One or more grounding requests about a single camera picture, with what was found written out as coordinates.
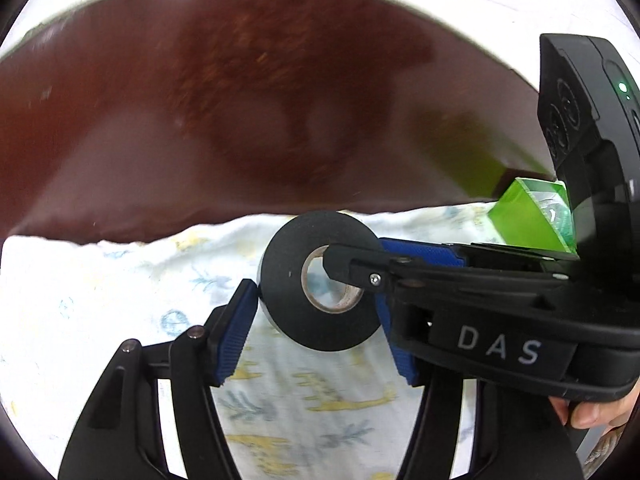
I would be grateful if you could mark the giraffe printed blanket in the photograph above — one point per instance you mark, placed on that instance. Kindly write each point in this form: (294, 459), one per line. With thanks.
(100, 285)

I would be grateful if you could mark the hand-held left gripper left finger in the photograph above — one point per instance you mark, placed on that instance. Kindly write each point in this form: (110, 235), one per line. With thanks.
(235, 335)

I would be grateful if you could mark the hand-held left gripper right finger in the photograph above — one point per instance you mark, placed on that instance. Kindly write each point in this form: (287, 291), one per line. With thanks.
(400, 360)

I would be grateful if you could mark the brown wooden headboard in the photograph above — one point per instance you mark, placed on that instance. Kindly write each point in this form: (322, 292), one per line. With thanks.
(200, 110)

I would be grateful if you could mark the clear green bottle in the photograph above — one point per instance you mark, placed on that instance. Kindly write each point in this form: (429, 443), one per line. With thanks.
(555, 212)

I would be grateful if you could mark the black tape roll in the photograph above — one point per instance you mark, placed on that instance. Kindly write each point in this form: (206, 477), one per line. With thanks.
(280, 270)

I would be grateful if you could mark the green cardboard box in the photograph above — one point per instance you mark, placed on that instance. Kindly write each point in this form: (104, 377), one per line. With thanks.
(520, 220)

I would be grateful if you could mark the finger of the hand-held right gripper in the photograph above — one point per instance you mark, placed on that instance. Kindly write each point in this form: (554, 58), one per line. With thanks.
(425, 252)
(350, 265)

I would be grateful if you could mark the person's right hand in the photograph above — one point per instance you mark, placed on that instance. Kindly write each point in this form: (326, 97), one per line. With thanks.
(595, 412)

